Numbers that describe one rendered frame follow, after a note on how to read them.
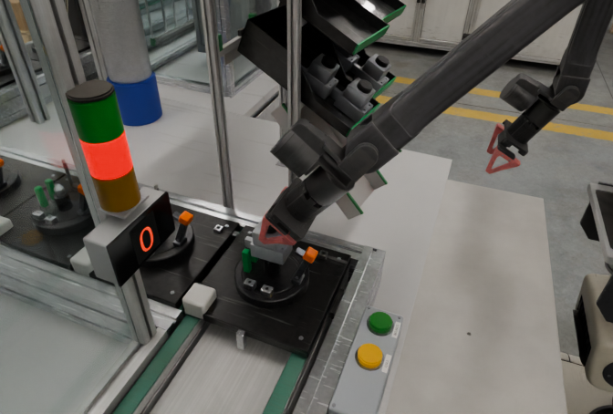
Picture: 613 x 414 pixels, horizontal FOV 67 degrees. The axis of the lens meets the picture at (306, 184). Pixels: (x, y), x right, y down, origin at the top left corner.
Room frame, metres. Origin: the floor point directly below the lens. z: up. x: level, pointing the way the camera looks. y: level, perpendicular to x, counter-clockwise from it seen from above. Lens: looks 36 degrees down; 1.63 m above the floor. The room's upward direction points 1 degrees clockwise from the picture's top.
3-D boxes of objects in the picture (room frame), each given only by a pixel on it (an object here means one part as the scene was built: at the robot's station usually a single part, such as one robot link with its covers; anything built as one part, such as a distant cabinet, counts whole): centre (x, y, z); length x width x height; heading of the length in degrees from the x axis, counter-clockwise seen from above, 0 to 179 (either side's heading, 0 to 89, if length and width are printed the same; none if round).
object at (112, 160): (0.47, 0.24, 1.33); 0.05 x 0.05 x 0.05
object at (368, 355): (0.45, -0.11, 0.96); 0.04 x 0.04 x 0.02
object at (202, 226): (0.69, 0.30, 1.01); 0.24 x 0.24 x 0.13; 69
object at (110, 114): (0.47, 0.24, 1.38); 0.05 x 0.05 x 0.05
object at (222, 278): (0.60, 0.06, 0.96); 0.24 x 0.24 x 0.02; 69
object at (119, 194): (0.47, 0.24, 1.28); 0.05 x 0.05 x 0.05
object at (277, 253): (0.60, 0.07, 1.07); 0.08 x 0.04 x 0.07; 69
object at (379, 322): (0.51, -0.13, 0.96); 0.04 x 0.04 x 0.02
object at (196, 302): (0.55, 0.19, 0.97); 0.05 x 0.05 x 0.04; 69
